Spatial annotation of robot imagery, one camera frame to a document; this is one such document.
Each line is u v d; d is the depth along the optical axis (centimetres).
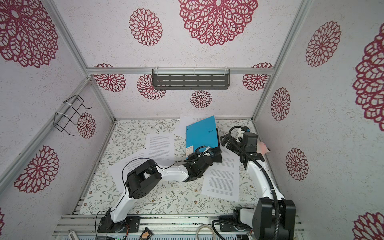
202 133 109
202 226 73
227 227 74
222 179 90
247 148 63
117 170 96
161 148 103
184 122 119
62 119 73
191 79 95
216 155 81
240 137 74
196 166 73
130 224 73
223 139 78
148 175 57
